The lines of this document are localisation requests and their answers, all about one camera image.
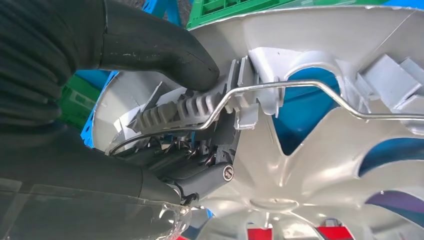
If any blue metal shelf rack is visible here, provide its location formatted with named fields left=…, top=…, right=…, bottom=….
left=81, top=0, right=424, bottom=178

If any red barrier tape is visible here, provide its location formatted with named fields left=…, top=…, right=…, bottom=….
left=246, top=226, right=355, bottom=240

